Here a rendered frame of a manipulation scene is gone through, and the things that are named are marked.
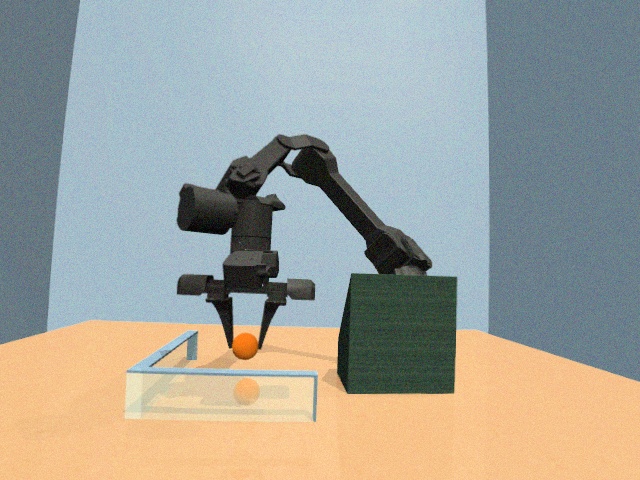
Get orange ball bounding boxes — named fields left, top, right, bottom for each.
left=232, top=333, right=258, bottom=360

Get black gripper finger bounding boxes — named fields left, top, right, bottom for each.
left=205, top=297, right=234, bottom=349
left=258, top=299, right=287, bottom=350

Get light blue flat bar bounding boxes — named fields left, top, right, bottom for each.
left=126, top=330, right=318, bottom=422

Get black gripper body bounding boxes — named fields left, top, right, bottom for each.
left=177, top=236, right=315, bottom=302

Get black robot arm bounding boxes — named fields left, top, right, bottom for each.
left=177, top=134, right=432, bottom=289

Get low clear corner walls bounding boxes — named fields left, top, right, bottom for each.
left=125, top=334, right=315, bottom=422

